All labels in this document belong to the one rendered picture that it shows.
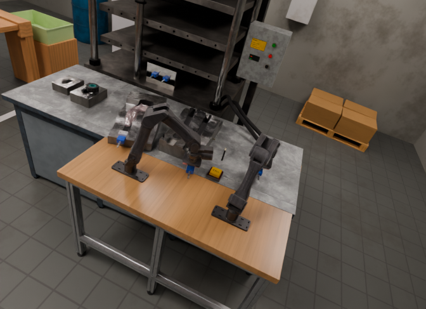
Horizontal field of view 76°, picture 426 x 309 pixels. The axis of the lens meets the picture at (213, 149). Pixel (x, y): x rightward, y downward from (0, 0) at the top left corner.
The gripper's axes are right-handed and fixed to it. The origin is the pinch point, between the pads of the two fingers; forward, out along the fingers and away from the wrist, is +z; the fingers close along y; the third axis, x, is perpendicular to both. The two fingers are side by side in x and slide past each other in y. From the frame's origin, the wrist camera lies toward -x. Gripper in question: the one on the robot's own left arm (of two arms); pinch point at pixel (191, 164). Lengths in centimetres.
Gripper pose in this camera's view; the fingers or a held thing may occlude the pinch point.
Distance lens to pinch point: 159.9
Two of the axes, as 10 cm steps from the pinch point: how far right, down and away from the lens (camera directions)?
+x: -1.9, 8.9, -4.0
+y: -9.7, -2.3, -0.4
